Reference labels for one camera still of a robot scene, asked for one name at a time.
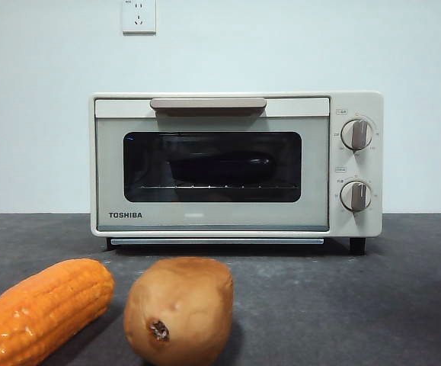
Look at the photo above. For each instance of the silver oven crumb tray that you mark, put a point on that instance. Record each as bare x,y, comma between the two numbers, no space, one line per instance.
216,241

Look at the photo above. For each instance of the cream Toshiba toaster oven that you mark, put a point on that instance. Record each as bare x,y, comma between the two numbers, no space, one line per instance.
353,103

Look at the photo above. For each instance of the beige round oven knob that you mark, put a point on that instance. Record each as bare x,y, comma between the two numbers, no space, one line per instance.
355,196
355,134

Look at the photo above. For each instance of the white wall power socket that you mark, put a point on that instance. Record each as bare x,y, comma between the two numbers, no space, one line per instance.
139,17

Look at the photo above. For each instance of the brown potato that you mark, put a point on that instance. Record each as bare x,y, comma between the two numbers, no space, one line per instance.
182,305

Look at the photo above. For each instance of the dark purple eggplant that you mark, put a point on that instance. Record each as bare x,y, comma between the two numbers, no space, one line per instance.
220,167

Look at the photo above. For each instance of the orange corn cob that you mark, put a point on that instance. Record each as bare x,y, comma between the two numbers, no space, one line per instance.
45,305

